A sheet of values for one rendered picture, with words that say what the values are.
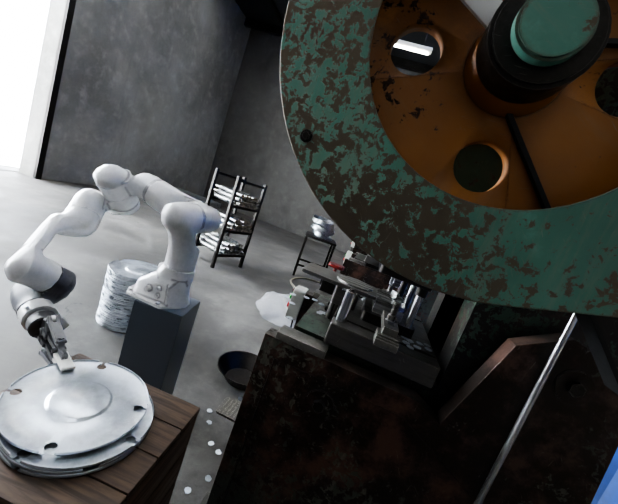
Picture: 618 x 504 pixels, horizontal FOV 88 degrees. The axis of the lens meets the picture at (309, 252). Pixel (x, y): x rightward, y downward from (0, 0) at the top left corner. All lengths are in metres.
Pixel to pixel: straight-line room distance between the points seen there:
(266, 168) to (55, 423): 7.65
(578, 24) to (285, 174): 7.62
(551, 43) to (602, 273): 0.35
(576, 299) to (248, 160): 8.08
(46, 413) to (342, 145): 0.83
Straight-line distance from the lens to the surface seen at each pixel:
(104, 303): 2.00
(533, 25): 0.62
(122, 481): 0.87
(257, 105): 8.67
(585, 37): 0.63
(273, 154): 8.24
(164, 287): 1.27
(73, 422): 0.93
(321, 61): 0.65
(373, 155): 0.59
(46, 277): 1.23
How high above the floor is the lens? 1.00
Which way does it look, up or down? 10 degrees down
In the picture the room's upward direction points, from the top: 19 degrees clockwise
